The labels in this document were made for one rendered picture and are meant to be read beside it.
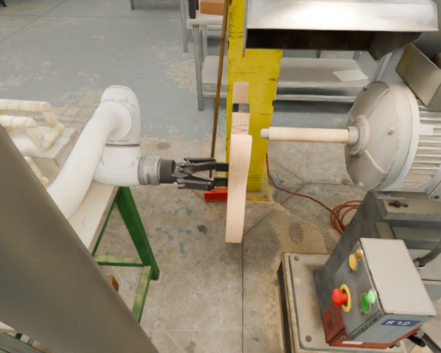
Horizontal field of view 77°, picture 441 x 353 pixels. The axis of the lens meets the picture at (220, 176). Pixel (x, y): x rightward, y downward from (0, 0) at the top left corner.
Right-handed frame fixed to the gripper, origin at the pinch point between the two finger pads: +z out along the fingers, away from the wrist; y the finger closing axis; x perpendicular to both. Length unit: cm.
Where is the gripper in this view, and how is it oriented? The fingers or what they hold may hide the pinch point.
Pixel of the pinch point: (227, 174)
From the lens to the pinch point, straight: 83.7
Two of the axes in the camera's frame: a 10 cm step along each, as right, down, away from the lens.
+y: -0.5, 6.0, -8.0
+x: 0.2, -8.0, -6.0
